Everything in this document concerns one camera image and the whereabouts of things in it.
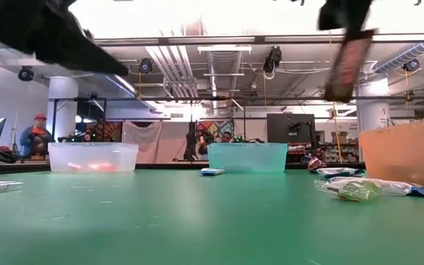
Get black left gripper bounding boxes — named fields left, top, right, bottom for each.
left=0, top=0, right=130, bottom=77

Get dark brown red candy bar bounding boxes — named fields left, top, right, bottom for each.
left=306, top=156, right=327, bottom=172
left=324, top=31, right=377, bottom=104

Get blue white candy bar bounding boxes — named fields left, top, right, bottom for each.
left=315, top=166, right=367, bottom=180
left=199, top=167, right=225, bottom=177

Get clear packet with green contents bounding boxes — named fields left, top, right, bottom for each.
left=329, top=175, right=424, bottom=199

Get green gummy clear wrapper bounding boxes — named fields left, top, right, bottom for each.
left=313, top=178, right=381, bottom=202

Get white round column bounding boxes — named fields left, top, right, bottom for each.
left=46, top=76, right=80, bottom=144
left=356, top=79, right=392, bottom=133

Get person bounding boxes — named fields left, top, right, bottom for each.
left=19, top=113, right=54, bottom=158
left=197, top=131, right=236, bottom=162

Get clear plastic bin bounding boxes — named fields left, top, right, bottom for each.
left=47, top=141, right=140, bottom=173

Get white hanging cloth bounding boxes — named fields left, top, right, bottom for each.
left=122, top=119, right=163, bottom=164

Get white ceiling light fixture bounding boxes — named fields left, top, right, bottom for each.
left=197, top=44, right=252, bottom=55

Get grey overhead rig beam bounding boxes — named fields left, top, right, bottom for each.
left=0, top=32, right=424, bottom=48

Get large black monitor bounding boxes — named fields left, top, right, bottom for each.
left=266, top=113, right=317, bottom=144

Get shelves with storage bins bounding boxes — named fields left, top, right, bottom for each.
left=317, top=141, right=360, bottom=164

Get orange plastic bin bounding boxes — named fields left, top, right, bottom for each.
left=358, top=116, right=424, bottom=194

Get teal plastic bin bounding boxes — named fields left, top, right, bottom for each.
left=207, top=142, right=289, bottom=174

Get green table mat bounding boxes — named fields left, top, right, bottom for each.
left=0, top=169, right=424, bottom=265

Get black ceiling cable reel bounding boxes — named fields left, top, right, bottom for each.
left=262, top=46, right=283, bottom=80
left=403, top=58, right=421, bottom=73
left=17, top=66, right=35, bottom=82
left=138, top=57, right=154, bottom=75

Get pale ribbed ceiling duct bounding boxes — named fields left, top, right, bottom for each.
left=372, top=41, right=424, bottom=74

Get silver ceiling duct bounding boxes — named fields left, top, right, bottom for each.
left=206, top=51, right=243, bottom=115

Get colourful wall painting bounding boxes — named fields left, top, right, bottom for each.
left=196, top=119, right=235, bottom=143

